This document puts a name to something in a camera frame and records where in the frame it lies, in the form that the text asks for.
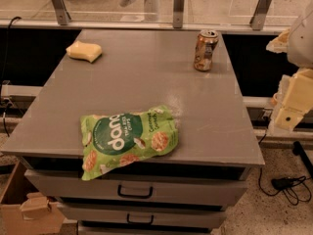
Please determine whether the right metal bracket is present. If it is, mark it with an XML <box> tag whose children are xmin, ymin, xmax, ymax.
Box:
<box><xmin>249</xmin><ymin>0</ymin><xmax>272</xmax><ymax>30</ymax></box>

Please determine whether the green rice chips bag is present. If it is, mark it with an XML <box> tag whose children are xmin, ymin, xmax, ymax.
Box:
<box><xmin>80</xmin><ymin>105</ymin><xmax>178</xmax><ymax>181</ymax></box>

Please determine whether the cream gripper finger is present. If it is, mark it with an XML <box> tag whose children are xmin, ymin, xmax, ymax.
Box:
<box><xmin>266</xmin><ymin>28</ymin><xmax>290</xmax><ymax>53</ymax></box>
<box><xmin>274</xmin><ymin>68</ymin><xmax>313</xmax><ymax>130</ymax></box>

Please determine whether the metal bracket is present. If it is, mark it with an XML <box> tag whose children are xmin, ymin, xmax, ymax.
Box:
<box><xmin>172</xmin><ymin>0</ymin><xmax>185</xmax><ymax>28</ymax></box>
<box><xmin>249</xmin><ymin>0</ymin><xmax>272</xmax><ymax>30</ymax></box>
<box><xmin>51</xmin><ymin>0</ymin><xmax>70</xmax><ymax>25</ymax></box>

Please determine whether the cardboard box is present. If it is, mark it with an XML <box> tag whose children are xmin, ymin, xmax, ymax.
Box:
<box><xmin>1</xmin><ymin>163</ymin><xmax>65</xmax><ymax>235</ymax></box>

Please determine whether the middle metal bracket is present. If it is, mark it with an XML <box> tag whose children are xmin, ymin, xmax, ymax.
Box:
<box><xmin>172</xmin><ymin>0</ymin><xmax>185</xmax><ymax>28</ymax></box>

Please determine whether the tape roll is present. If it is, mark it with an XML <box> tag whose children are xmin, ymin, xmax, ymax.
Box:
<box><xmin>270</xmin><ymin>93</ymin><xmax>278</xmax><ymax>106</ymax></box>

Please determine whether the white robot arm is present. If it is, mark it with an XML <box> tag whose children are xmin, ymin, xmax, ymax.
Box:
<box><xmin>266</xmin><ymin>1</ymin><xmax>313</xmax><ymax>131</ymax></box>

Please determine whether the black power adapter cable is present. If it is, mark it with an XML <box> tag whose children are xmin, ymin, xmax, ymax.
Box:
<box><xmin>257</xmin><ymin>168</ymin><xmax>313</xmax><ymax>207</ymax></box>

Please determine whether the left metal bracket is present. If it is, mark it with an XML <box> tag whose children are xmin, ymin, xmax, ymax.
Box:
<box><xmin>51</xmin><ymin>0</ymin><xmax>70</xmax><ymax>25</ymax></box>

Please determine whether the yellow sponge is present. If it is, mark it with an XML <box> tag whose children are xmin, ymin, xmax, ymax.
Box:
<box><xmin>66</xmin><ymin>41</ymin><xmax>103</xmax><ymax>63</ymax></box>

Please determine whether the orange soda can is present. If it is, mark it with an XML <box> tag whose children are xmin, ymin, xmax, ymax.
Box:
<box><xmin>194</xmin><ymin>29</ymin><xmax>219</xmax><ymax>71</ymax></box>

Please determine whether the black cable on left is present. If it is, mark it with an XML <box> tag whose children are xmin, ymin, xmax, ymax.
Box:
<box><xmin>0</xmin><ymin>16</ymin><xmax>22</xmax><ymax>138</ymax></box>

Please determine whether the grey drawer cabinet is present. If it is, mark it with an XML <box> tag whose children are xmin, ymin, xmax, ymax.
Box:
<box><xmin>3</xmin><ymin>30</ymin><xmax>264</xmax><ymax>235</ymax></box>

